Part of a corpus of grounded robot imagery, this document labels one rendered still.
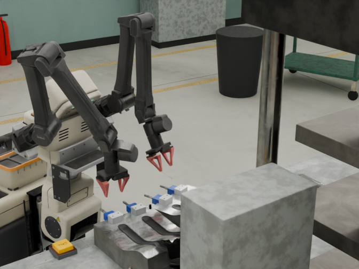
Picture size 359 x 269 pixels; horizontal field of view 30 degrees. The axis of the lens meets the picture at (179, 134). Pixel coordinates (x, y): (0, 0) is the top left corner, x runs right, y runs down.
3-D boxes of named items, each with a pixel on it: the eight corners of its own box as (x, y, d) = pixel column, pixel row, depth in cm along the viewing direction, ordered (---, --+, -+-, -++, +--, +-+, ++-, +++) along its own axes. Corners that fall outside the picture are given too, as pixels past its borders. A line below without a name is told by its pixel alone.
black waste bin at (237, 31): (204, 89, 680) (205, 29, 656) (242, 81, 704) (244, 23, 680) (233, 103, 643) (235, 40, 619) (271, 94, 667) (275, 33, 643)
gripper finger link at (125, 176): (131, 193, 257) (130, 171, 254) (115, 198, 253) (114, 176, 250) (121, 187, 262) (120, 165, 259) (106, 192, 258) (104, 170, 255)
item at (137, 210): (118, 208, 274) (117, 197, 272) (128, 205, 277) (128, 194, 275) (135, 222, 265) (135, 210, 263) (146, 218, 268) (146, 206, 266)
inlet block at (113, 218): (95, 216, 268) (95, 205, 266) (106, 213, 271) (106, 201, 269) (112, 230, 259) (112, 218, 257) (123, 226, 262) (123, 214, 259)
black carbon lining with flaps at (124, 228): (115, 230, 257) (114, 209, 254) (149, 218, 266) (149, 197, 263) (168, 273, 232) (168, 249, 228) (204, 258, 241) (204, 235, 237)
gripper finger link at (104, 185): (122, 196, 255) (120, 174, 251) (105, 202, 251) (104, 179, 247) (112, 190, 260) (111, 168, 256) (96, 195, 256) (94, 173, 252)
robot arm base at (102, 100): (107, 96, 298) (87, 103, 290) (117, 89, 293) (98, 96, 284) (116, 113, 298) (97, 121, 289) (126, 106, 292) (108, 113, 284)
